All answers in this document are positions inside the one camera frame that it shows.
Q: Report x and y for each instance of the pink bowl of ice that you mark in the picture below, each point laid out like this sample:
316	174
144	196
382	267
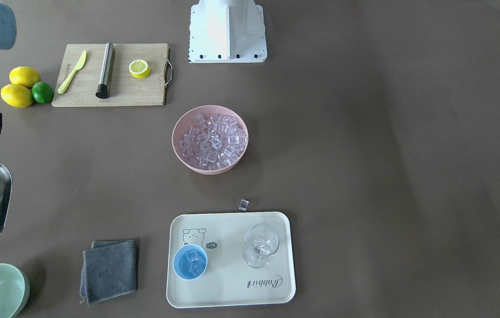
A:
210	139

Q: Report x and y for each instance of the blue plastic cup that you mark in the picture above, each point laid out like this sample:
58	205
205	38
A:
190	262

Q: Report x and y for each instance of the stray ice cube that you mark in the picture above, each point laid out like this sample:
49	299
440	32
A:
243	206

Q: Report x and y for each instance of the yellow lemon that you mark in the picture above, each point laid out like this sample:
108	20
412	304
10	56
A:
25	76
16	95

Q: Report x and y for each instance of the green lime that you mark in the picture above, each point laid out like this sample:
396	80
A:
42	92

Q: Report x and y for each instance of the yellow plastic knife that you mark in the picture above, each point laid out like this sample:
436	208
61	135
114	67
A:
78	66

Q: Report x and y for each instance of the bamboo cutting board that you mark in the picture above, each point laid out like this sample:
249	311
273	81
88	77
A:
123	88

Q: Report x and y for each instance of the steel muddler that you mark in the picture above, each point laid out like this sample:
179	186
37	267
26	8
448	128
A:
103	87

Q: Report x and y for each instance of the lemon half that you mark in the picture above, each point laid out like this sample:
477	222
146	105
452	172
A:
139	69

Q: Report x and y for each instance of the grey folded cloth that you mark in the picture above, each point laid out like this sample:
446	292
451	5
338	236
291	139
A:
109	270

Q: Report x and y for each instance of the cream rabbit tray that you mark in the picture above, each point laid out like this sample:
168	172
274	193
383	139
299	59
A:
228	280

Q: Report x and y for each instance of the clear wine glass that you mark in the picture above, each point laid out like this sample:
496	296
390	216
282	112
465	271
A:
261	242

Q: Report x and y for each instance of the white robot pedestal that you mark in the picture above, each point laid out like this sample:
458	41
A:
227	31

